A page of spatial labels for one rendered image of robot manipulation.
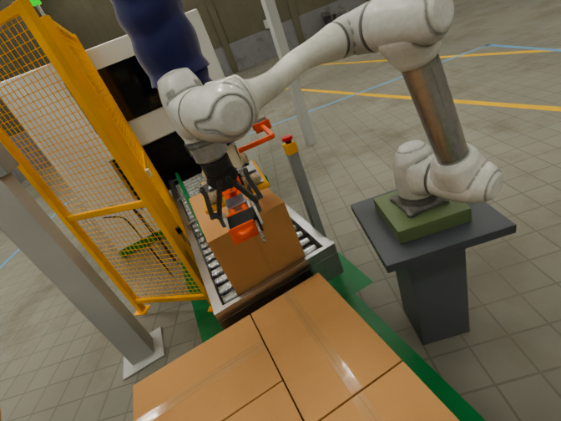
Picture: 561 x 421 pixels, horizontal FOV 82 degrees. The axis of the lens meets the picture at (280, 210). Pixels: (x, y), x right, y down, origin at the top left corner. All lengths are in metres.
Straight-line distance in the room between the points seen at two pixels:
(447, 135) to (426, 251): 0.46
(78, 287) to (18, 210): 0.55
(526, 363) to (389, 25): 1.61
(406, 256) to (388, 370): 0.41
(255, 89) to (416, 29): 0.42
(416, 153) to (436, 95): 0.35
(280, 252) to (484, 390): 1.11
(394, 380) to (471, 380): 0.69
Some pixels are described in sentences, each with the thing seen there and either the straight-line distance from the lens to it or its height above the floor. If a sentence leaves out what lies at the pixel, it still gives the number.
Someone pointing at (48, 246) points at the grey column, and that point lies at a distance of 2.19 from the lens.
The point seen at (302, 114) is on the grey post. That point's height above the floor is 0.46.
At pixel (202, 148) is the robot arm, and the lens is 0.78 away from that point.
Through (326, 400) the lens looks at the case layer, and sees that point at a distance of 1.29.
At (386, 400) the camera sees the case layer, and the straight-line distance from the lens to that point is 1.26.
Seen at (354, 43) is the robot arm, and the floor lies 1.54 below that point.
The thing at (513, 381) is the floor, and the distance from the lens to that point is 1.94.
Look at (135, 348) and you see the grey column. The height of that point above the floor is 0.13.
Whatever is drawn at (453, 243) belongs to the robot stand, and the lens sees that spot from 1.39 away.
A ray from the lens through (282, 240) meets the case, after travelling 1.60.
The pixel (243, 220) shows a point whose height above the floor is 1.25.
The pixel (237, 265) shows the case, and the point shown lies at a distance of 1.57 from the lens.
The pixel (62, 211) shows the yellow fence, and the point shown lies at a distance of 2.68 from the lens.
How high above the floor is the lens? 1.67
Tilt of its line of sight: 30 degrees down
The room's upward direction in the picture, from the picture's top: 22 degrees counter-clockwise
